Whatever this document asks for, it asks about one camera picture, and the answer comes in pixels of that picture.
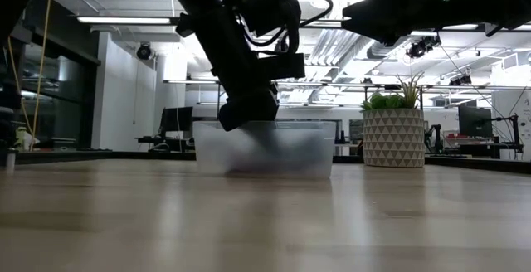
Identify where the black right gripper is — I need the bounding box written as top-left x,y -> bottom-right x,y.
342,0 -> 451,46

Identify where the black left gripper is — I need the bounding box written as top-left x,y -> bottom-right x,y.
217,81 -> 292,162

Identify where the translucent plastic container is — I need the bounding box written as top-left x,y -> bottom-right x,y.
192,119 -> 337,180

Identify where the green potted plant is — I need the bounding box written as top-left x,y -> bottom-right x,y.
359,71 -> 425,112

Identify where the black computer monitor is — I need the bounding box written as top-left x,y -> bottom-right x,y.
457,104 -> 494,138
159,105 -> 194,140

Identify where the white triangle-patterned plant pot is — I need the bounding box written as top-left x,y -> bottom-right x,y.
362,108 -> 426,168

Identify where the black desk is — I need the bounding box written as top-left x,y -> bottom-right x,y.
426,135 -> 524,159

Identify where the long ceiling light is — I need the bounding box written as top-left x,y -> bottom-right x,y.
76,16 -> 172,25

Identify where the grey box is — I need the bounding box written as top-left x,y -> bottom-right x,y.
35,137 -> 78,152

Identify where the black ceiling camera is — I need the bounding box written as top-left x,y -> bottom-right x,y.
136,42 -> 153,61
447,72 -> 474,87
407,35 -> 442,60

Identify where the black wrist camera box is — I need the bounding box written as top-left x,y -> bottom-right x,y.
256,51 -> 307,80

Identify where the black metal frame stand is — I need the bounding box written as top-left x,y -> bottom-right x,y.
163,79 -> 531,122

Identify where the yellow cable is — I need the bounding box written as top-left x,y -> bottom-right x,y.
6,0 -> 51,153

